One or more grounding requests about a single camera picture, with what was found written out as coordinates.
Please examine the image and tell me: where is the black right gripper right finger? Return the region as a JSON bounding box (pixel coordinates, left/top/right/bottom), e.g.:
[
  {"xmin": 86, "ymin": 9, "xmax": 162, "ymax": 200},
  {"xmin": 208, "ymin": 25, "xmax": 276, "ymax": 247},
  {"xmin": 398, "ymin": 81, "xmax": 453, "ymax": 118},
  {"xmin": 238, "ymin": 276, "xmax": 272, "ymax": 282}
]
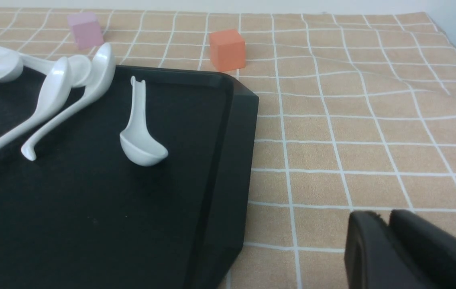
[{"xmin": 389, "ymin": 210, "xmax": 456, "ymax": 289}]

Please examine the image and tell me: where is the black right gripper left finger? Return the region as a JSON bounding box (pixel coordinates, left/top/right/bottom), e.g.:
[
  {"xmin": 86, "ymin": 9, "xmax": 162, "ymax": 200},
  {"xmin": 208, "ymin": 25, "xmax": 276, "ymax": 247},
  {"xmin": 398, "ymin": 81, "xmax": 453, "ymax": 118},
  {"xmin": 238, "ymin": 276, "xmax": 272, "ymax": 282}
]
[{"xmin": 344, "ymin": 212, "xmax": 437, "ymax": 289}]

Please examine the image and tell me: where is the checkered beige tablecloth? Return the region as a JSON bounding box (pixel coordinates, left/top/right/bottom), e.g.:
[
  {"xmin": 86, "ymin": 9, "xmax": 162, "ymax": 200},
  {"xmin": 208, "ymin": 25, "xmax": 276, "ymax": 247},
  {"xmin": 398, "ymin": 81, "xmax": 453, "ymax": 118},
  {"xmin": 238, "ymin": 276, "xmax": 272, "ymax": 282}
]
[{"xmin": 0, "ymin": 9, "xmax": 456, "ymax": 289}]

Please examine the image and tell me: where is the orange cube block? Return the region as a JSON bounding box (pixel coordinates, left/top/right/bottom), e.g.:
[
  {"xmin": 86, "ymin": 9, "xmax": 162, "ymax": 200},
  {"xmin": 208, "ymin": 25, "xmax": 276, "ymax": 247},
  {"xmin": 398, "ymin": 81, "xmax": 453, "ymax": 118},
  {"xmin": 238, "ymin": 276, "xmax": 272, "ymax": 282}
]
[{"xmin": 208, "ymin": 29, "xmax": 246, "ymax": 73}]

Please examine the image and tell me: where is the black plastic tray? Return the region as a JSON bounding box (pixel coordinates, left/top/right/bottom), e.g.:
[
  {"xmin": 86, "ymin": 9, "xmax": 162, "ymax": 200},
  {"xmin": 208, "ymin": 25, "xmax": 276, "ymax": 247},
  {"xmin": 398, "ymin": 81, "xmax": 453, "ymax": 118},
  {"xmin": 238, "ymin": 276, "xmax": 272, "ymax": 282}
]
[{"xmin": 0, "ymin": 66, "xmax": 259, "ymax": 289}]

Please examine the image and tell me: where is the white ceramic spoon middle right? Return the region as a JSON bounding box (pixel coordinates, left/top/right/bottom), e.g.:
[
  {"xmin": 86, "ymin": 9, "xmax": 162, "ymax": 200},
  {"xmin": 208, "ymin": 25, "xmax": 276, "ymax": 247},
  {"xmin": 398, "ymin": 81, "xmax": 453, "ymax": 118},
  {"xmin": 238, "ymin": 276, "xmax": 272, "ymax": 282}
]
[{"xmin": 21, "ymin": 43, "xmax": 116, "ymax": 161}]

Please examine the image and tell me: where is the white ceramic spoon back middle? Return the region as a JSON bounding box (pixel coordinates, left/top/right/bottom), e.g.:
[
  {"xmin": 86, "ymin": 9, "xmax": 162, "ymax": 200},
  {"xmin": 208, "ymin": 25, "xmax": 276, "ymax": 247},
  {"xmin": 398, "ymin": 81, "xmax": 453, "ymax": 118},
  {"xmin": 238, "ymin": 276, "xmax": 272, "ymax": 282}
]
[{"xmin": 0, "ymin": 47, "xmax": 92, "ymax": 88}]

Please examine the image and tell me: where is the pink cube block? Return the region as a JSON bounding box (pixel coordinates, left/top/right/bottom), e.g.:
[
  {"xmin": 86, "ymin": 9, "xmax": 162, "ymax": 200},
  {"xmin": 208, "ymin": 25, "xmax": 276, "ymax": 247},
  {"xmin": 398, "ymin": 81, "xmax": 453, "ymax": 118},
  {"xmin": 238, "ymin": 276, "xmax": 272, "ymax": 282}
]
[{"xmin": 67, "ymin": 11, "xmax": 105, "ymax": 51}]

